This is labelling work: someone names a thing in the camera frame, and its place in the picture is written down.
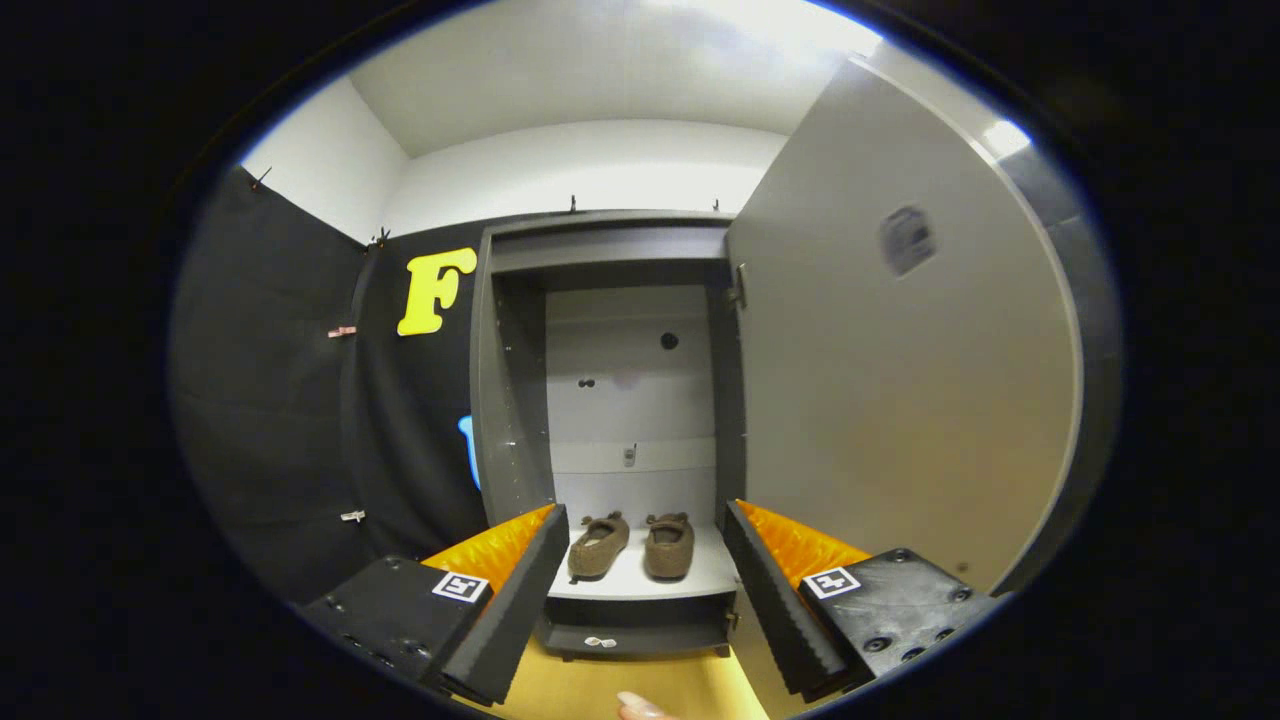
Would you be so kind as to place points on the black backdrop cloth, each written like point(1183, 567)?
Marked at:
point(270, 420)

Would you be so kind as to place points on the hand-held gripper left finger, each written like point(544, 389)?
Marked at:
point(515, 610)

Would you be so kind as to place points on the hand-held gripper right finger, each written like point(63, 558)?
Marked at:
point(775, 610)

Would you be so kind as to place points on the brown fuzzy shoe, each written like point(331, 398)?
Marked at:
point(598, 548)
point(668, 550)

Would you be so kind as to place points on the small ceiling light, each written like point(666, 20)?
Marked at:
point(1006, 138)

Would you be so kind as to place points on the black cloth clip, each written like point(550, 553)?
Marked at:
point(381, 238)
point(260, 180)

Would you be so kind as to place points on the grey shoe cabinet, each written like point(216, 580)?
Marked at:
point(630, 400)

